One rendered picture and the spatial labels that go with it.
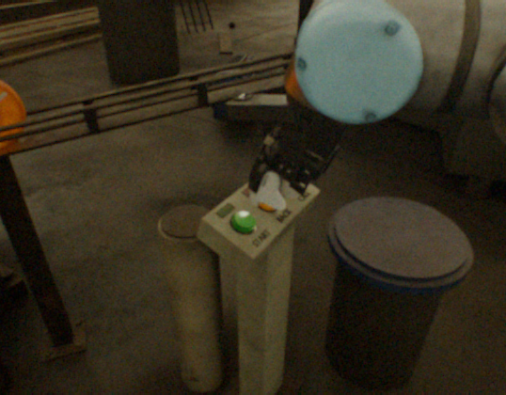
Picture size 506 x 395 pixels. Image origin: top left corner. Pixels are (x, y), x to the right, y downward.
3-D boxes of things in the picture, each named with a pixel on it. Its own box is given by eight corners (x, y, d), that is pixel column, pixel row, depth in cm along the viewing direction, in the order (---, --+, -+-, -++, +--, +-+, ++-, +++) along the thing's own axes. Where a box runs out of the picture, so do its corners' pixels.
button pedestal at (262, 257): (208, 412, 102) (187, 213, 68) (260, 344, 118) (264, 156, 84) (262, 450, 94) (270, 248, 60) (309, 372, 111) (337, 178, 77)
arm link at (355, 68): (479, 15, 25) (450, -31, 34) (292, 1, 27) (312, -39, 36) (434, 144, 31) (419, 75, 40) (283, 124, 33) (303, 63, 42)
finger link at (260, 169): (250, 198, 58) (270, 151, 52) (242, 192, 58) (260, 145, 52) (268, 183, 61) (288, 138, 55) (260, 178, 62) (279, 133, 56)
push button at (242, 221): (225, 225, 68) (228, 218, 66) (239, 213, 70) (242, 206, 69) (244, 240, 67) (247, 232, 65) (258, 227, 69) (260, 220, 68)
